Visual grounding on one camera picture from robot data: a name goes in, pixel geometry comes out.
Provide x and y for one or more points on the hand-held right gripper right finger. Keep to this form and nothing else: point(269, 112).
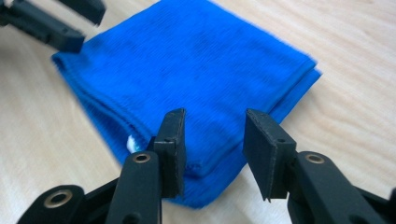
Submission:
point(274, 161)

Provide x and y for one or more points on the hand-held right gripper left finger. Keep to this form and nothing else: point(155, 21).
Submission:
point(140, 186)

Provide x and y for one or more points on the blue cloth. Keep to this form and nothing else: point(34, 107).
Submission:
point(193, 62)

